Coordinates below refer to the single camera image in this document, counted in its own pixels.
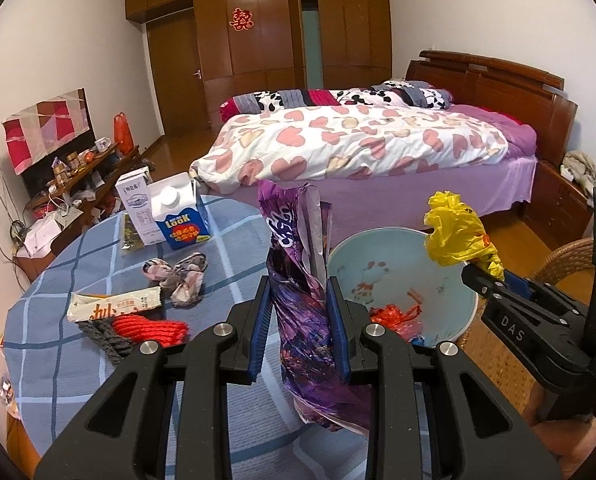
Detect blue plaid tablecloth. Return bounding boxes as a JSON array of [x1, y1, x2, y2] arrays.
[[2, 194, 380, 480]]

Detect purple snack bag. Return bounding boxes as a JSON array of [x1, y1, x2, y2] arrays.
[[258, 180, 371, 436]]

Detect wooden headboard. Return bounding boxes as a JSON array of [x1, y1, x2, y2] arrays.
[[406, 50, 578, 166]]

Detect light blue trash bin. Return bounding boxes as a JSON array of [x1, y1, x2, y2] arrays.
[[328, 228, 478, 347]]

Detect long white snack wrapper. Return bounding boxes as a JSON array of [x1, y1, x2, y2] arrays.
[[66, 286, 161, 323]]

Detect folded patterned blankets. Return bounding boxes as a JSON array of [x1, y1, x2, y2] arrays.
[[219, 79, 453, 122]]

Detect wooden nightstand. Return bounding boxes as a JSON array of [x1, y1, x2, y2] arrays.
[[522, 160, 593, 249]]

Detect red patchwork covered television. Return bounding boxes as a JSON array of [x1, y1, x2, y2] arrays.
[[2, 88, 91, 176]]

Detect red knit cloth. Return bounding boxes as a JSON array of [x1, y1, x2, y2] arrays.
[[112, 314, 190, 348]]

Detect wicker chair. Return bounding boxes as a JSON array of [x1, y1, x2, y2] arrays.
[[461, 238, 596, 420]]

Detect yellow plastic bag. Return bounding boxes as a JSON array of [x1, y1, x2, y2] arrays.
[[424, 192, 504, 281]]

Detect red plastic bag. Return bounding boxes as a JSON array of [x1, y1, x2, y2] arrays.
[[370, 288, 424, 342]]

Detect dark flat snack packet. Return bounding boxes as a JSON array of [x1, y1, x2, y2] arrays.
[[120, 212, 144, 255]]

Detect black knit cloth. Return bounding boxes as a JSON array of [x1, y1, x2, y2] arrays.
[[77, 318, 134, 366]]

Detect wooden door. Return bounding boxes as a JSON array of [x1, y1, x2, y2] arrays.
[[146, 9, 210, 136]]

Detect white tall carton box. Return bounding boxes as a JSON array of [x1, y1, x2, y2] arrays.
[[116, 166, 164, 245]]

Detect purple sheet bed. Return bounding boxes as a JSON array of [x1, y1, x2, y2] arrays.
[[200, 106, 538, 243]]

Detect brown wooden wardrobe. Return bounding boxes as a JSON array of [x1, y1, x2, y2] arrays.
[[124, 0, 392, 129]]

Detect orange plastic bag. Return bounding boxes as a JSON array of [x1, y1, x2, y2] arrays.
[[112, 113, 134, 156]]

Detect cluttered wooden tv stand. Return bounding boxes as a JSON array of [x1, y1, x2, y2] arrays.
[[14, 144, 142, 282]]

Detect pink grey crumpled cloth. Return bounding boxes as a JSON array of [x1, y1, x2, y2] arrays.
[[142, 252, 208, 308]]

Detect red wall decoration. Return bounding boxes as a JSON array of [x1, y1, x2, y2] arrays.
[[228, 6, 255, 32]]

